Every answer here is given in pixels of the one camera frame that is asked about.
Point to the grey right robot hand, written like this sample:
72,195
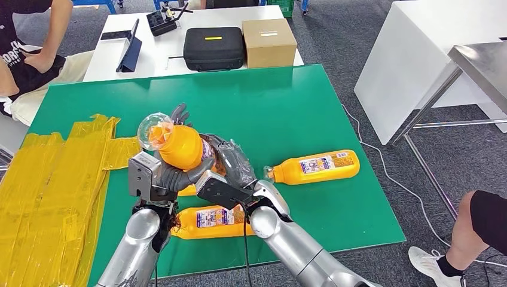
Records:
235,162

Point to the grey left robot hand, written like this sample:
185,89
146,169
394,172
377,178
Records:
174,180

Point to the orange detergent bottle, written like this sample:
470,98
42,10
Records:
317,170
187,192
210,233
182,148

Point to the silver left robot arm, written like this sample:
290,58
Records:
136,249

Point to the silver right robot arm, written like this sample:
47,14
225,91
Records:
293,249

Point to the black carrying case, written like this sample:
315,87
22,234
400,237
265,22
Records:
214,49

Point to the brown cardboard box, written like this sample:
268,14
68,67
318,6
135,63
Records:
269,45

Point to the yellow plastic sheet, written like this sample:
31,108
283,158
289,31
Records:
47,190

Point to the white desk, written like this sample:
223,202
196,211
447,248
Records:
158,49

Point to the tablet in blue folio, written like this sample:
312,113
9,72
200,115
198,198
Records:
132,53

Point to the black remote controller with antennas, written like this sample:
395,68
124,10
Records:
158,23

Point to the person behind white desk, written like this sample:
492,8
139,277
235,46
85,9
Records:
225,3

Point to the green plastic crate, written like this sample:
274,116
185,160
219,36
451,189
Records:
281,7

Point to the seated person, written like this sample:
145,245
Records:
23,71

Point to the white block table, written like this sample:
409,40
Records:
404,59

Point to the person with white shoe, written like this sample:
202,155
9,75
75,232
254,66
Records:
463,233

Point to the stainless steel table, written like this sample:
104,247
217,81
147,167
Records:
483,63

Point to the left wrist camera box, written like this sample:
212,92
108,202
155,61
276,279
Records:
142,176

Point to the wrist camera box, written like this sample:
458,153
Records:
142,176
220,192

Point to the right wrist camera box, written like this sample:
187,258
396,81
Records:
220,192

